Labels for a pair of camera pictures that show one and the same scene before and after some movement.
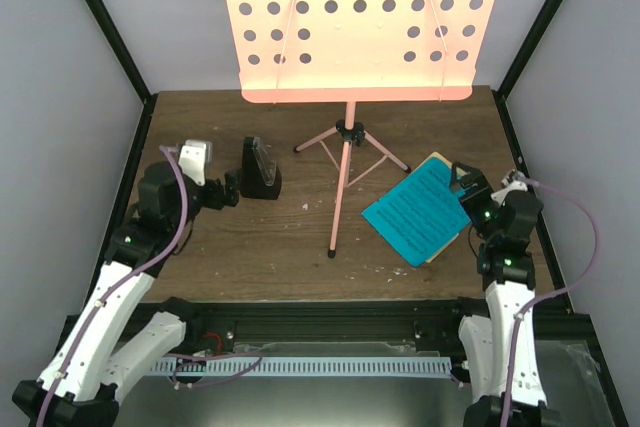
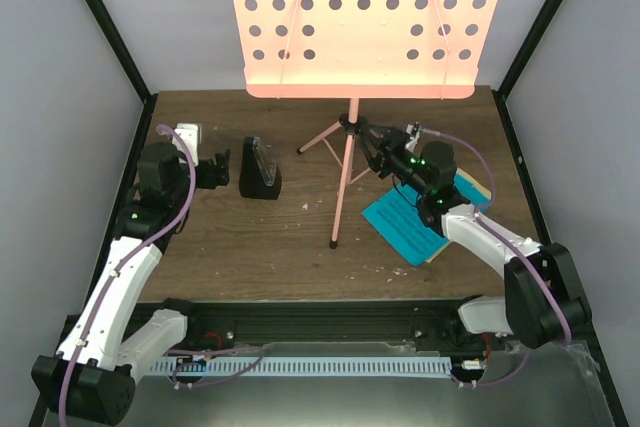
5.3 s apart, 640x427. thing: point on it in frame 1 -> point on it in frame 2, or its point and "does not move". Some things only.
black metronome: [253, 181] does not move
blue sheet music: [421, 211] does not move
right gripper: [467, 182] -> [386, 147]
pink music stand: [358, 25] does not move
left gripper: [217, 200] -> [210, 181]
